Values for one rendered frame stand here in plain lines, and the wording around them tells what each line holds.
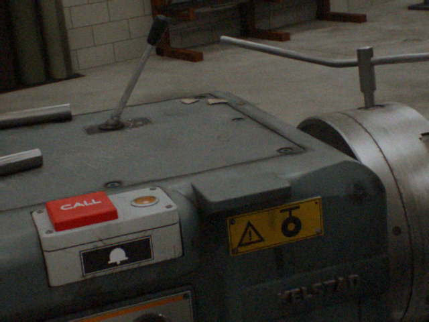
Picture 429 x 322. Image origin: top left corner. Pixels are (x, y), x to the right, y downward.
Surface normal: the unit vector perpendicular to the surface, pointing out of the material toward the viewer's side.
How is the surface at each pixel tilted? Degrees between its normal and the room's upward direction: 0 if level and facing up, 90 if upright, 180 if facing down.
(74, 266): 90
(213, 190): 0
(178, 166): 0
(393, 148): 36
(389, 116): 13
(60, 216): 0
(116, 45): 90
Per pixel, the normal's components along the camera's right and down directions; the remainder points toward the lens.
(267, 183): -0.09, -0.95
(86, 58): 0.59, 0.20
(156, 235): 0.33, 0.26
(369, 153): 0.12, -0.62
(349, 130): 0.01, -0.83
